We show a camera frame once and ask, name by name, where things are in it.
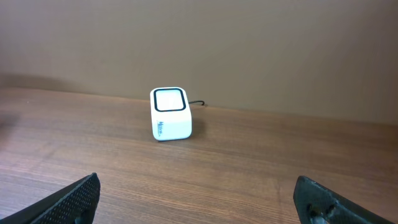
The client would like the white barcode scanner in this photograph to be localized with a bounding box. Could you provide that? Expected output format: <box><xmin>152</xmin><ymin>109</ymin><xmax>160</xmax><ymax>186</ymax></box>
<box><xmin>150</xmin><ymin>87</ymin><xmax>193</xmax><ymax>141</ymax></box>

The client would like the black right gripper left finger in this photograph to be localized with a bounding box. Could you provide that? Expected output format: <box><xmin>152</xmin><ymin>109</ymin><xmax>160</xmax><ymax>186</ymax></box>
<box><xmin>1</xmin><ymin>172</ymin><xmax>101</xmax><ymax>224</ymax></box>

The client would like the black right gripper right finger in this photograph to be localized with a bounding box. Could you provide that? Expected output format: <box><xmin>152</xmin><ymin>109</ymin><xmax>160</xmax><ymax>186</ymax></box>
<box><xmin>293</xmin><ymin>175</ymin><xmax>392</xmax><ymax>224</ymax></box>

